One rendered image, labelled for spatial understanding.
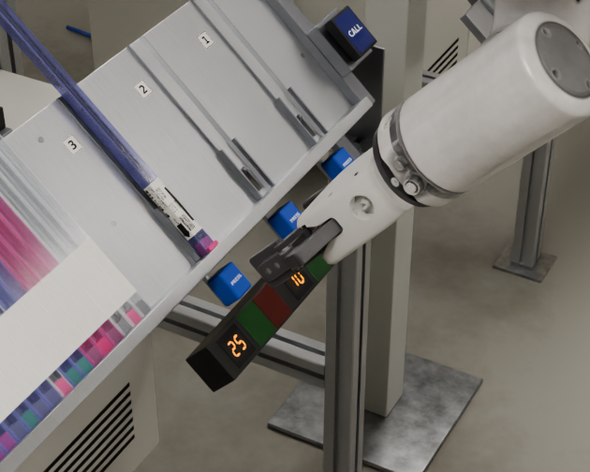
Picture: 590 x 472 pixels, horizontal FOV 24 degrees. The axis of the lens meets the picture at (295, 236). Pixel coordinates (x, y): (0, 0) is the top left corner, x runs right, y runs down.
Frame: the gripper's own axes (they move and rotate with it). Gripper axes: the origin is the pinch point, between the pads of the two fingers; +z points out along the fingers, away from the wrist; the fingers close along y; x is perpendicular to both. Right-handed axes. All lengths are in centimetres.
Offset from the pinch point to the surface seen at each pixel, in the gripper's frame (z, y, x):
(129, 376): 66, 26, -8
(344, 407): 44, 32, -27
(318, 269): 11.1, 11.1, -5.6
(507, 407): 57, 69, -52
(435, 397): 63, 65, -44
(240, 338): 11.1, -2.4, -4.4
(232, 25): 9.9, 23.1, 17.9
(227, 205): 10.2, 6.3, 5.2
